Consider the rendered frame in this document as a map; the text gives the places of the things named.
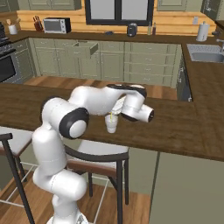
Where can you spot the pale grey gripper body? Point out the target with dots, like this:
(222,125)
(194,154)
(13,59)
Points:
(119,106)

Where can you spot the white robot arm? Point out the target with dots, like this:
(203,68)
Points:
(55,116)

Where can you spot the yellow straw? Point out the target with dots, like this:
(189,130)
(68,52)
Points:
(110,117)

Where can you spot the open green drawer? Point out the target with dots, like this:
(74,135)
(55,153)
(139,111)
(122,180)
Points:
(83,48)

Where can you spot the pale green counter base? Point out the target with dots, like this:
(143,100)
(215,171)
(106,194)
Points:
(186,189)

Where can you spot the green lower cupboard run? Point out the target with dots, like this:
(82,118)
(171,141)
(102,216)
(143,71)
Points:
(134,62)

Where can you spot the black bar stool white seat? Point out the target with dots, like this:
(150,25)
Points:
(17,140)
(99,153)

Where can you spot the dark dishwasher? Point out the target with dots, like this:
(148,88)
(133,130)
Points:
(183,81)

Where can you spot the small dark object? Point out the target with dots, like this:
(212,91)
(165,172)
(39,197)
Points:
(109,33)

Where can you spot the black small appliance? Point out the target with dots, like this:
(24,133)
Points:
(132,30)

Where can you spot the pale green bottle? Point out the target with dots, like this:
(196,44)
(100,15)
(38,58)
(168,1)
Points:
(149,29)

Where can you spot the dark brown bottle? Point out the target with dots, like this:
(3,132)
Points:
(154,29)

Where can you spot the black framed window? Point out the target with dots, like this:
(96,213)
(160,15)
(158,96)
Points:
(119,11)

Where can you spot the grey sink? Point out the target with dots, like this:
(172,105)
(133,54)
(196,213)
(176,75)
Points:
(205,54)

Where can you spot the silver toaster oven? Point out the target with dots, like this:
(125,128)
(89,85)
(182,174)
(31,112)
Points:
(56,25)

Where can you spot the white paper towel roll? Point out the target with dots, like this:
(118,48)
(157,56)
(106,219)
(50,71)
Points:
(202,32)

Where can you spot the brown knife block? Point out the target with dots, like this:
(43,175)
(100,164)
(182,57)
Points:
(38,25)

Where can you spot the green upper cupboard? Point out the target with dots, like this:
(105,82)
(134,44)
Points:
(172,4)

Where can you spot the silver tap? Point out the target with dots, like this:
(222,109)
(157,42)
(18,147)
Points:
(221,43)

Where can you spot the black stove with oven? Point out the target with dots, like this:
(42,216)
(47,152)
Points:
(5,65)

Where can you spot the green upper cupboards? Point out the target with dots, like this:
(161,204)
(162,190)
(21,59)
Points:
(43,4)

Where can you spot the white utensil pot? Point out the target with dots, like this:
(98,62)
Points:
(12,28)

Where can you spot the dark fridge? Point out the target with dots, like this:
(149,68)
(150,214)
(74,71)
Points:
(214,8)

